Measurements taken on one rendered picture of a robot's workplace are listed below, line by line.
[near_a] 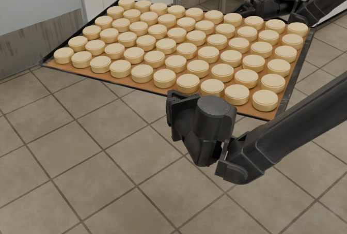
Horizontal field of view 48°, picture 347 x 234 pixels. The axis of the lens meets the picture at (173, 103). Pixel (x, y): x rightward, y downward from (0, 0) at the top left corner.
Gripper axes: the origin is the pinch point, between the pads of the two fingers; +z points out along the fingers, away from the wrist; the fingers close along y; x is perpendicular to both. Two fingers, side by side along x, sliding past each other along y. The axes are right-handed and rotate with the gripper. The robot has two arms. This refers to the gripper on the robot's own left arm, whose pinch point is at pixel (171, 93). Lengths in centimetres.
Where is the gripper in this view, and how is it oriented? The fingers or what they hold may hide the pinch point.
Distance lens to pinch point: 83.9
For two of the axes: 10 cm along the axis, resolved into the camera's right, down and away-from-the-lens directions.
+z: -3.4, -5.9, 7.3
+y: 0.4, 7.7, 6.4
